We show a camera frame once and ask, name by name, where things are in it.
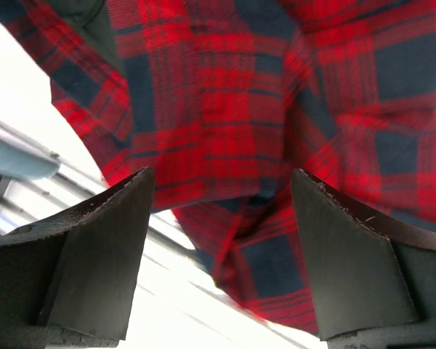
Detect blue hanger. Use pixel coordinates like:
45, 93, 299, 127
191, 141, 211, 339
0, 135, 60, 181

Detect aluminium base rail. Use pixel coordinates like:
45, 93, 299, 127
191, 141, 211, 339
0, 121, 320, 348

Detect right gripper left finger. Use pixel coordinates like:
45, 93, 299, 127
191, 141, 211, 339
0, 168, 155, 348

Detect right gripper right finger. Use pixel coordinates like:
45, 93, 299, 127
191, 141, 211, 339
291, 169, 436, 348

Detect red navy plaid skirt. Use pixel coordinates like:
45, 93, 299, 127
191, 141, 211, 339
0, 1, 436, 334

